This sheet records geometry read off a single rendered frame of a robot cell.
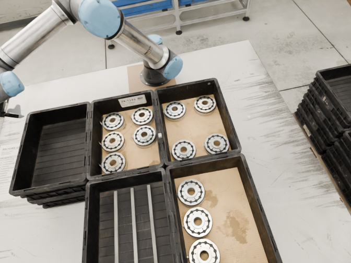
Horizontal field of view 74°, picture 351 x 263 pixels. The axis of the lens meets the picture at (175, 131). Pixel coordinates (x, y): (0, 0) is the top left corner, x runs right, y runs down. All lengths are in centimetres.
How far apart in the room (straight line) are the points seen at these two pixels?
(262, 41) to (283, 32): 28
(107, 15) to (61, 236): 90
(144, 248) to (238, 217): 35
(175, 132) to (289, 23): 244
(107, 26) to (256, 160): 84
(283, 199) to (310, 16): 261
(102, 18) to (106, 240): 77
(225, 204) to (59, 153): 76
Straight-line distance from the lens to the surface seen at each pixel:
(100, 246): 97
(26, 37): 99
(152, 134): 104
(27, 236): 128
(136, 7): 281
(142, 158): 102
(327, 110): 173
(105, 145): 107
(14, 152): 152
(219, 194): 94
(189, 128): 107
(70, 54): 319
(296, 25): 323
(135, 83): 134
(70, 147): 118
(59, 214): 123
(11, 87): 91
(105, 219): 98
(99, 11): 84
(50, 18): 99
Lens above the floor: 173
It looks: 57 degrees down
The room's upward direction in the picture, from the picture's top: 11 degrees counter-clockwise
